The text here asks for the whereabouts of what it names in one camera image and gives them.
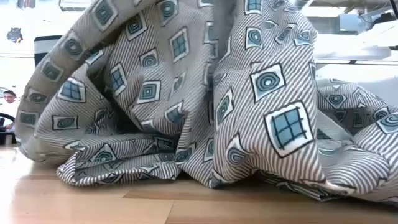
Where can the grey patterned hospital gown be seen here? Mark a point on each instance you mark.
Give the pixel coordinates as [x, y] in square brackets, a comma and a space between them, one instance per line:
[199, 93]

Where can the person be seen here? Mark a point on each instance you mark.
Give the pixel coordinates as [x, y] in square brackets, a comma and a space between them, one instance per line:
[11, 107]

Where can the black chair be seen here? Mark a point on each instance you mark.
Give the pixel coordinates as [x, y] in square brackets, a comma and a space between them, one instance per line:
[6, 138]

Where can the black background object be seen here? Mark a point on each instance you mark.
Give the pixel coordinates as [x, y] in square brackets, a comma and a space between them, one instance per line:
[14, 35]

